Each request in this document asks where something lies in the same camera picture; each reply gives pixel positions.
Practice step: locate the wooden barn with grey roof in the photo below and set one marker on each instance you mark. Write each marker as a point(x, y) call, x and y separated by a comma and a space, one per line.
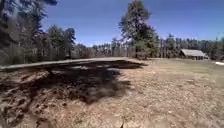
point(193, 54)

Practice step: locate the pale dirt road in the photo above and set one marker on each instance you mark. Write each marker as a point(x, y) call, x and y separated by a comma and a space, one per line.
point(60, 62)

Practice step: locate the wood of trees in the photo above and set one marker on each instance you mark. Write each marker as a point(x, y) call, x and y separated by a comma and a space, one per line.
point(83, 48)

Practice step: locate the dry brown grass field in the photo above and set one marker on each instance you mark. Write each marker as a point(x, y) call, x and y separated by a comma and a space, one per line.
point(160, 93)

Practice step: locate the pale snow patch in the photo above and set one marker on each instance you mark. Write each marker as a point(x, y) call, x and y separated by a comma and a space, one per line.
point(220, 63)

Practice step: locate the tall pine tree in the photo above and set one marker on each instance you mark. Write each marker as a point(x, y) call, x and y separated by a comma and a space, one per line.
point(138, 30)

